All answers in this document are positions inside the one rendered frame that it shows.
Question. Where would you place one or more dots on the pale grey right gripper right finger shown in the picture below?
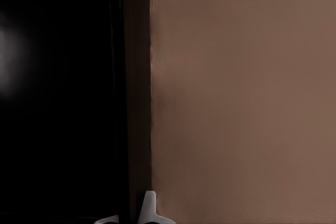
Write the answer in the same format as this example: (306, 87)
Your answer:
(149, 209)

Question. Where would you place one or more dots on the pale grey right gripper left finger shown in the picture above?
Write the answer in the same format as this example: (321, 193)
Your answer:
(109, 220)

